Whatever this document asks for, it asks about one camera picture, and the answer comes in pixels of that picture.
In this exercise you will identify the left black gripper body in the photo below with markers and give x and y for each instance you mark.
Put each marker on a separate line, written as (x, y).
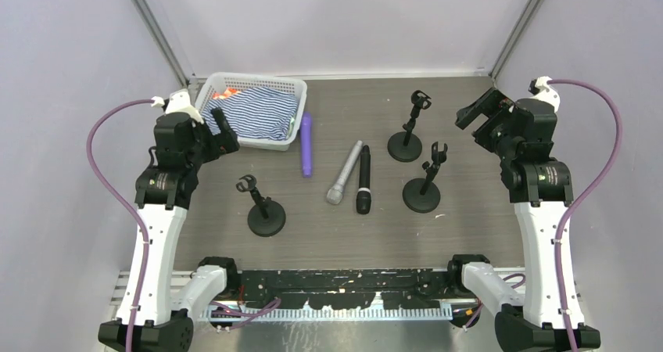
(208, 136)

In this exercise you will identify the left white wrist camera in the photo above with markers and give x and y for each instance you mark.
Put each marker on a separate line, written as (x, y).
(178, 102)

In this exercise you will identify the aluminium frame post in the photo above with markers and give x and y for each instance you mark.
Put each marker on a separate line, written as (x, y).
(160, 39)
(522, 23)

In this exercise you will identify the black microphone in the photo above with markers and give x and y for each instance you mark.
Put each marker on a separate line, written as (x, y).
(364, 198)

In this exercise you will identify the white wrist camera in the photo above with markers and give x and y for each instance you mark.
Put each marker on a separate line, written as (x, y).
(178, 102)
(541, 90)

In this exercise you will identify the orange item in basket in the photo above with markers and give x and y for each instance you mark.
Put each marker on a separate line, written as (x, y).
(228, 92)

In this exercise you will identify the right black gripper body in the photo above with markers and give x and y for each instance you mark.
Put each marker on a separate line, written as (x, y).
(486, 120)

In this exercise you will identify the blue white striped cloth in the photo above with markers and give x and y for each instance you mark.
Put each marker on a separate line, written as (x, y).
(257, 113)

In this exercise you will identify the purple microphone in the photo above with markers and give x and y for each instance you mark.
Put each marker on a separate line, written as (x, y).
(306, 145)

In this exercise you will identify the left aluminium frame post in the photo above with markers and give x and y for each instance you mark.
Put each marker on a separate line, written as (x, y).
(160, 39)

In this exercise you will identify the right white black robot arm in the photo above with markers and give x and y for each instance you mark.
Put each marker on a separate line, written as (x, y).
(521, 133)

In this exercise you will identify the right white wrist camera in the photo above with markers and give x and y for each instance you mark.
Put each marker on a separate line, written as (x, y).
(541, 90)

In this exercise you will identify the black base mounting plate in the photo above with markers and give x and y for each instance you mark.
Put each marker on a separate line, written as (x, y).
(414, 288)

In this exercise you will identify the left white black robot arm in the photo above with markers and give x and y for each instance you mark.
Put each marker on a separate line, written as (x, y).
(151, 317)

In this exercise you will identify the white plastic basket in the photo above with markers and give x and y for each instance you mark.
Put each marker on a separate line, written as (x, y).
(219, 81)

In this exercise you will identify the white slotted cable duct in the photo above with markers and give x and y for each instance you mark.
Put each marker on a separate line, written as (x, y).
(442, 313)

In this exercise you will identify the right aluminium frame post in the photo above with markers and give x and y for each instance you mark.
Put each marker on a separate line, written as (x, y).
(522, 23)

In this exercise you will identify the silver microphone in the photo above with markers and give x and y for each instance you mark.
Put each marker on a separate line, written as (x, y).
(335, 193)

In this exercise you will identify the black mic stand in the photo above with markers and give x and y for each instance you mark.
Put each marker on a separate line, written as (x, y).
(421, 195)
(267, 217)
(405, 146)

